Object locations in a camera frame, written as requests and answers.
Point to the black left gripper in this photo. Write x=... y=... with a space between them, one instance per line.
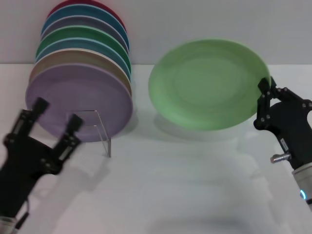
x=22 y=165

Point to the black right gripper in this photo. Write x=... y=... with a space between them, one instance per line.
x=292 y=129

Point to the light green plate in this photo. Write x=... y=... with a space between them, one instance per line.
x=202 y=85

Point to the lilac plate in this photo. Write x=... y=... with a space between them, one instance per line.
x=73 y=92

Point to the clear acrylic plate rack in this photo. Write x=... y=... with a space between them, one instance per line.
x=109 y=148

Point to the beige plate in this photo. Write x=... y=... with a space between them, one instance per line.
x=73 y=56

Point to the light blue plate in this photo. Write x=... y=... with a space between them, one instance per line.
x=73 y=44

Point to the dark green plate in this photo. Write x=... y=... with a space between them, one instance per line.
x=80 y=31

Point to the grey plate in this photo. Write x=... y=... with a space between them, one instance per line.
x=83 y=20

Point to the teal plate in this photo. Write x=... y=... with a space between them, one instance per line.
x=83 y=11

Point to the maroon plate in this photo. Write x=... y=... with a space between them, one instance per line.
x=109 y=6

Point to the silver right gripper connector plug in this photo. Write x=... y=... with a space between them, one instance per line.
x=280 y=157

